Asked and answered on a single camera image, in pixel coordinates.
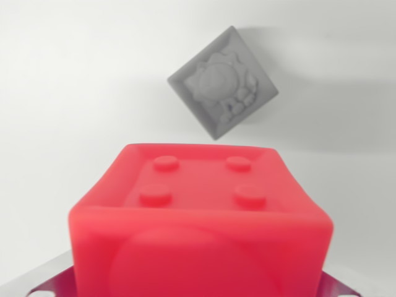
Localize gripper right finger with metal black pad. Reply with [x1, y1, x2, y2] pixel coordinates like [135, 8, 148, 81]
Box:
[318, 256, 396, 297]

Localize red cube with four studs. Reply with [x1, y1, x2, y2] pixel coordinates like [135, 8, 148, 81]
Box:
[67, 142, 335, 297]

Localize grey cube with embossed figure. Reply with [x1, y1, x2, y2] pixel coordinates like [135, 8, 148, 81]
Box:
[166, 25, 279, 142]

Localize gripper left finger with metal black pad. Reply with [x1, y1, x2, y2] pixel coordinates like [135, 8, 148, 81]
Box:
[0, 250, 80, 297]

